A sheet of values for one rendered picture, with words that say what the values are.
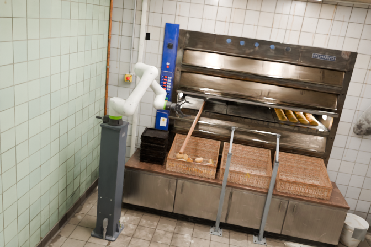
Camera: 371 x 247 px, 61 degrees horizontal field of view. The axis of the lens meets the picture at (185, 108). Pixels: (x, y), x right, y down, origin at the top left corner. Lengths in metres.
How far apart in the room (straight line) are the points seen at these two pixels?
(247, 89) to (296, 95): 0.55
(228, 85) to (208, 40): 0.56
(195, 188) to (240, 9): 2.02
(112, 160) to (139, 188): 0.75
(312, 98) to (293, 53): 0.56
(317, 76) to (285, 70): 0.35
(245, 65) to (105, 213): 2.17
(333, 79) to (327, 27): 0.57
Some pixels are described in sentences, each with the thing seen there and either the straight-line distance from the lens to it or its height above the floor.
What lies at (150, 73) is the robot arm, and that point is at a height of 1.71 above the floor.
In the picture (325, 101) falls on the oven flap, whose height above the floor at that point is 1.53.
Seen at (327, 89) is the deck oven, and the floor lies 1.67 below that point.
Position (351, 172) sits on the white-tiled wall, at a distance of 4.27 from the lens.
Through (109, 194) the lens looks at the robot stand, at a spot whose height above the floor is 0.49.
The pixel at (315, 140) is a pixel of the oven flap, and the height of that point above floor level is 1.04.
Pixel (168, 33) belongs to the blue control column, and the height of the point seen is 2.04.
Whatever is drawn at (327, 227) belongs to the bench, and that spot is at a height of 0.29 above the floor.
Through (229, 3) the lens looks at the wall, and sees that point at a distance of 3.67.
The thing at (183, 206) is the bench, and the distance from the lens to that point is 3.73.
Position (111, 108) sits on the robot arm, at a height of 1.36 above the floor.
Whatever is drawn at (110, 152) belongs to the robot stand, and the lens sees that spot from 3.09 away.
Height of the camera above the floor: 2.24
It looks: 16 degrees down
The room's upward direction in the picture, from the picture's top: 7 degrees clockwise
